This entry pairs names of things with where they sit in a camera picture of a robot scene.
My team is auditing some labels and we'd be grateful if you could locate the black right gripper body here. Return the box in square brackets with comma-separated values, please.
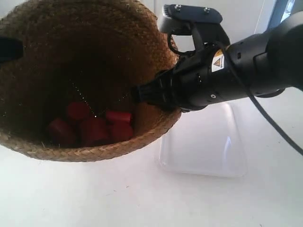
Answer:
[171, 45, 231, 113]

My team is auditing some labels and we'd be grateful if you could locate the brown woven wicker basket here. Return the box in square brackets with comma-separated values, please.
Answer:
[0, 0, 181, 162]

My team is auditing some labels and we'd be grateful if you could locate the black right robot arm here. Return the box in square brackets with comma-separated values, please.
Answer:
[131, 12, 303, 112]

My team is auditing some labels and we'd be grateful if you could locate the red cylinder one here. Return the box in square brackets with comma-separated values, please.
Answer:
[105, 110, 132, 124]

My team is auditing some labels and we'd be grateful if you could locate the red cylinder five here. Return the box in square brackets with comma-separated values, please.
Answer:
[108, 122, 133, 142]

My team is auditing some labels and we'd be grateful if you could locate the dark red round object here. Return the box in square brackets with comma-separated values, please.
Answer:
[66, 102, 90, 122]

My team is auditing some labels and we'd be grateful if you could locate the white rectangular plastic tray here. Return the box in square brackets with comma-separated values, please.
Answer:
[157, 103, 247, 178]

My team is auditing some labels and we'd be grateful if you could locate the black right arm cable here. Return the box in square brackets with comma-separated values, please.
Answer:
[167, 30, 303, 157]

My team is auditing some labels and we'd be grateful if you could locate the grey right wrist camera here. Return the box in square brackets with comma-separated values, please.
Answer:
[157, 4, 230, 55]

